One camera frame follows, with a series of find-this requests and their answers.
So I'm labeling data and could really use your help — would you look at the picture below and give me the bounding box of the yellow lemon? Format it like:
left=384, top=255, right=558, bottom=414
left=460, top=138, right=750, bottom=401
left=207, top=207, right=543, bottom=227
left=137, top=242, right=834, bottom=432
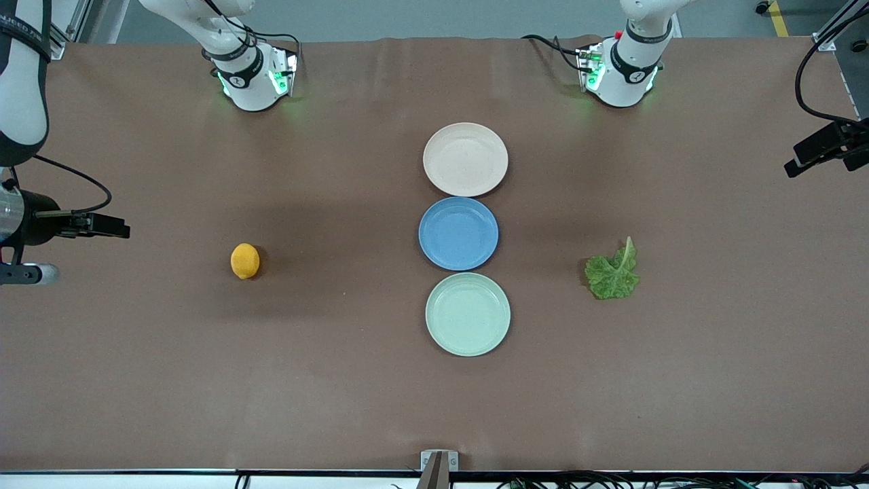
left=230, top=242, right=261, bottom=280

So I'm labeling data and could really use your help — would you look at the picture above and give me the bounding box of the green lettuce leaf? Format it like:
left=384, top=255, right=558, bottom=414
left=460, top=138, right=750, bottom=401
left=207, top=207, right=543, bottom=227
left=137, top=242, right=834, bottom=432
left=585, top=236, right=641, bottom=300

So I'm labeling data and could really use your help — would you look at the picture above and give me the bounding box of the brown table cover sheet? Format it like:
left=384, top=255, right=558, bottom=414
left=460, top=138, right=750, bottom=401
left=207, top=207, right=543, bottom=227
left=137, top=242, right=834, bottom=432
left=0, top=37, right=869, bottom=473

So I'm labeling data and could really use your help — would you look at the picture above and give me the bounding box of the blue round plate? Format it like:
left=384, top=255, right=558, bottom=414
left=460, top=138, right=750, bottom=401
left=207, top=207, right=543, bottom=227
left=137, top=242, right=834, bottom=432
left=418, top=197, right=500, bottom=271

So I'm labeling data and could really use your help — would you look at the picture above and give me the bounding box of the beige round plate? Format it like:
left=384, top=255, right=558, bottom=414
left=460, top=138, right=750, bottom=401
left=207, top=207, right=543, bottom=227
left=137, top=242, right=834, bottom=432
left=422, top=122, right=509, bottom=198

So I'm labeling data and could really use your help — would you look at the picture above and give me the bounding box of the light green round plate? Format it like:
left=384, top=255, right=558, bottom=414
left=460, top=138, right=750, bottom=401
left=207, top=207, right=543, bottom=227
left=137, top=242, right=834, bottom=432
left=425, top=272, right=511, bottom=357

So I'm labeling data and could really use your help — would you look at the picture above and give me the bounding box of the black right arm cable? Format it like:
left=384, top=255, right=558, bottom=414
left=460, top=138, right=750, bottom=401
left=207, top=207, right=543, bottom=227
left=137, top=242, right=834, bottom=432
left=33, top=155, right=113, bottom=215

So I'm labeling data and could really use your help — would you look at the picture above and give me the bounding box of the aluminium frame profile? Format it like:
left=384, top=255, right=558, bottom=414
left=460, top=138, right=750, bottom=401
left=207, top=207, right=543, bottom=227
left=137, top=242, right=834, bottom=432
left=49, top=0, right=92, bottom=60
left=811, top=0, right=869, bottom=52

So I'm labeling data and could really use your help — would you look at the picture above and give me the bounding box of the black right base cable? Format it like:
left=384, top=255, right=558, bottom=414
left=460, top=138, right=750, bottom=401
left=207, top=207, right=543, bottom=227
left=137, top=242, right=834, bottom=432
left=204, top=0, right=303, bottom=69

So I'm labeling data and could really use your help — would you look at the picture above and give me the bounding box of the black base cable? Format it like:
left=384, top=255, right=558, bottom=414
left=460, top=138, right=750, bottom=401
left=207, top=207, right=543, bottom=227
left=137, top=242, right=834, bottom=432
left=521, top=34, right=586, bottom=70
left=204, top=0, right=303, bottom=69

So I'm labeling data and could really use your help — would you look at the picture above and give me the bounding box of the black left base cable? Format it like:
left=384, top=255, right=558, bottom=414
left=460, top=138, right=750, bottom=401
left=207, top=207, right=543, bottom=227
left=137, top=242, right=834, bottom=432
left=521, top=34, right=586, bottom=70

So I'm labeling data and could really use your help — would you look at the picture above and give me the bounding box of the black cable bundle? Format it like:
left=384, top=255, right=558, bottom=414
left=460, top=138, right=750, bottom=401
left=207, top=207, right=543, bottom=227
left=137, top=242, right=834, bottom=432
left=496, top=469, right=869, bottom=489

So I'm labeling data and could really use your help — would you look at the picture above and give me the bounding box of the metal bracket with post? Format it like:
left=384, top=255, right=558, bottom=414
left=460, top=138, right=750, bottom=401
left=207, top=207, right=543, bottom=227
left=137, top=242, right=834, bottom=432
left=420, top=450, right=459, bottom=489

